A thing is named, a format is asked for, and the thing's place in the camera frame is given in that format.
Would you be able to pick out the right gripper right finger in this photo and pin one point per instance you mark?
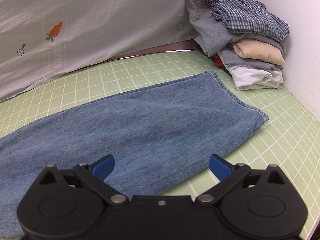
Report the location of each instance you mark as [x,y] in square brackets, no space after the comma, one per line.
[230,177]

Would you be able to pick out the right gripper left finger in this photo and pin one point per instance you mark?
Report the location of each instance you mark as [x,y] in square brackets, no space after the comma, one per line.
[92,178]

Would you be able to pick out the blue denim jeans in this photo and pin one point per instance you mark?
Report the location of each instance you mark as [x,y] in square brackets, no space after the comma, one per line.
[160,136]

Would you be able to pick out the green grid cutting mat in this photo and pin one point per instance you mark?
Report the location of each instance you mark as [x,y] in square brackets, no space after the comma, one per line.
[289,139]

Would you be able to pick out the white folded garment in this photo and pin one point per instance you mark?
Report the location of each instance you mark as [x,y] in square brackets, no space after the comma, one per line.
[247,77]

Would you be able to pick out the red folded garment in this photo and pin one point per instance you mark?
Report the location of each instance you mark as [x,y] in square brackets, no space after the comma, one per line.
[217,60]

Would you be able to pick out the grey folded garment lower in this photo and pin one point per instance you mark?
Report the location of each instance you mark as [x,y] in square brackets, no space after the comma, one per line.
[228,57]

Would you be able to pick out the beige folded garment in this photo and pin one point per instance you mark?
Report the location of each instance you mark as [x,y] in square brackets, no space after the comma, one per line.
[254,49]

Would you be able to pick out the grey folded shirt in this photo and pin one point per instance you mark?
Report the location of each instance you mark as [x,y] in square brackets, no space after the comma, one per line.
[213,36]

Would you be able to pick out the white carrot print sheet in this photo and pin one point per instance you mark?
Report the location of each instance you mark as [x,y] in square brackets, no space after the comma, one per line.
[43,39]

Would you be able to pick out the blue checkered folded shirt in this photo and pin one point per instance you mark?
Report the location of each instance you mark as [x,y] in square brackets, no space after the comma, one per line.
[249,16]

